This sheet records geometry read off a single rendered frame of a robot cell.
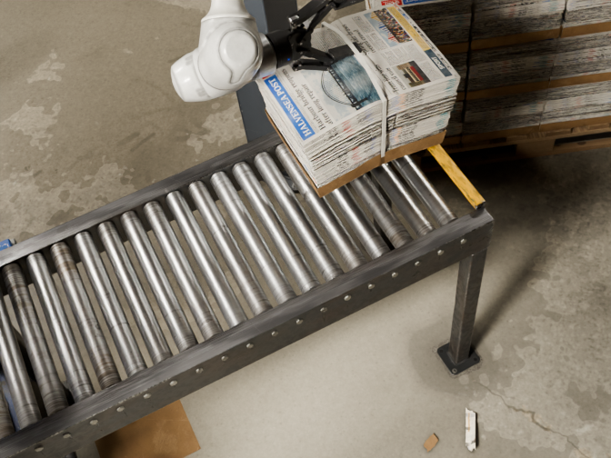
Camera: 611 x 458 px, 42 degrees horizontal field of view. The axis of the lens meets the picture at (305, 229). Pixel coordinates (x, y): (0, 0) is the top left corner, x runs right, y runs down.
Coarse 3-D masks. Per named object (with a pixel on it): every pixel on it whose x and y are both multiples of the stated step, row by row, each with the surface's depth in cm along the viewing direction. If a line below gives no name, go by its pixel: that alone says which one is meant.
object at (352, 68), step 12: (336, 24) 189; (324, 36) 187; (336, 36) 186; (348, 36) 186; (324, 48) 185; (348, 60) 182; (348, 72) 180; (360, 72) 180; (372, 72) 179; (360, 84) 177; (372, 84) 177; (384, 84) 177; (372, 96) 175; (396, 96) 175; (372, 108) 174; (396, 108) 178; (372, 120) 177; (372, 132) 181; (372, 144) 185
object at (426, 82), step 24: (360, 24) 189; (384, 24) 189; (408, 24) 189; (384, 48) 184; (408, 48) 184; (432, 48) 185; (384, 72) 179; (408, 72) 180; (432, 72) 180; (456, 72) 181; (408, 96) 177; (432, 96) 181; (408, 120) 184; (432, 120) 189
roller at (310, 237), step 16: (256, 160) 217; (272, 160) 217; (272, 176) 213; (272, 192) 212; (288, 192) 210; (288, 208) 207; (304, 224) 203; (304, 240) 202; (320, 240) 201; (320, 256) 198; (320, 272) 198; (336, 272) 195
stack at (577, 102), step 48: (384, 0) 244; (432, 0) 241; (480, 0) 242; (528, 0) 245; (576, 0) 247; (528, 48) 261; (576, 48) 262; (528, 96) 280; (576, 96) 282; (480, 144) 299; (528, 144) 302; (576, 144) 307
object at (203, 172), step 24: (264, 144) 219; (192, 168) 217; (216, 168) 216; (144, 192) 214; (168, 192) 213; (96, 216) 211; (120, 216) 211; (144, 216) 216; (168, 216) 221; (48, 240) 208; (72, 240) 210; (96, 240) 214; (0, 264) 205; (24, 264) 208; (48, 264) 213
